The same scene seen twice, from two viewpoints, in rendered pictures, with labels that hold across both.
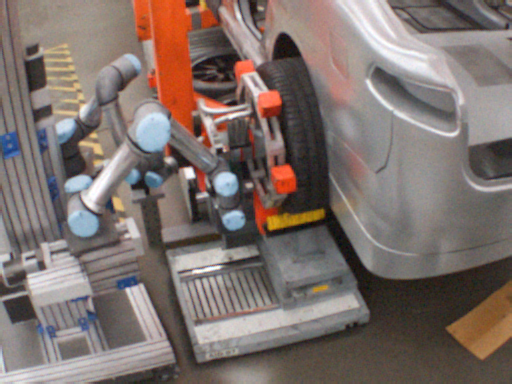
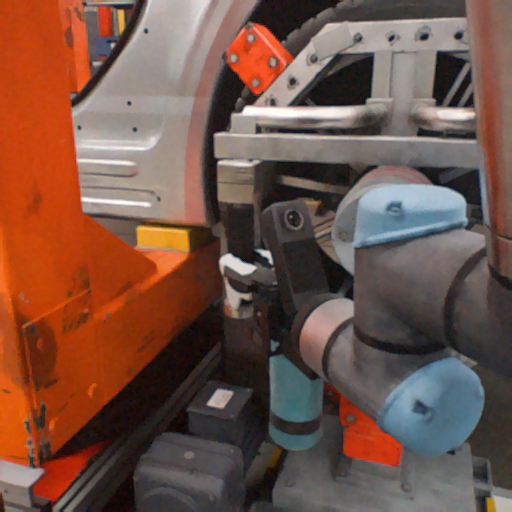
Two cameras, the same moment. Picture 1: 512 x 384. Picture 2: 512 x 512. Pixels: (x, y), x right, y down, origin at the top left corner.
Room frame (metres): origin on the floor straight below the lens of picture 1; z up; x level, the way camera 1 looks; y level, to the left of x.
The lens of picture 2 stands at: (2.40, 0.76, 1.04)
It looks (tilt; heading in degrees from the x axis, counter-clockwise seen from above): 18 degrees down; 300
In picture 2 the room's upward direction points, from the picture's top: straight up
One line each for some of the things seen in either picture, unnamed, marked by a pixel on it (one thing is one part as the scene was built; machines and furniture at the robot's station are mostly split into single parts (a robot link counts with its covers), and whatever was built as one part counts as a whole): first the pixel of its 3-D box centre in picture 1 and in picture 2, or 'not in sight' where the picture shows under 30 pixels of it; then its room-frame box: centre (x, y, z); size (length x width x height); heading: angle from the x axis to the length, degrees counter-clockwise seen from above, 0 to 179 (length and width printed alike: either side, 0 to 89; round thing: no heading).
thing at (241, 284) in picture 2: not in sight; (251, 280); (2.68, 0.29, 0.83); 0.09 x 0.05 x 0.02; 156
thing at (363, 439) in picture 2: (274, 210); (378, 396); (2.62, -0.07, 0.48); 0.16 x 0.12 x 0.17; 101
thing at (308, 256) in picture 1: (304, 233); (380, 428); (2.65, -0.20, 0.32); 0.40 x 0.30 x 0.28; 11
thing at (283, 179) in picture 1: (283, 179); not in sight; (2.30, -0.11, 0.85); 0.09 x 0.08 x 0.07; 11
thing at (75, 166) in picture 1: (69, 159); not in sight; (2.60, 0.81, 0.87); 0.15 x 0.15 x 0.10
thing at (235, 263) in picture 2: not in sight; (233, 284); (2.72, 0.27, 0.81); 0.09 x 0.03 x 0.06; 156
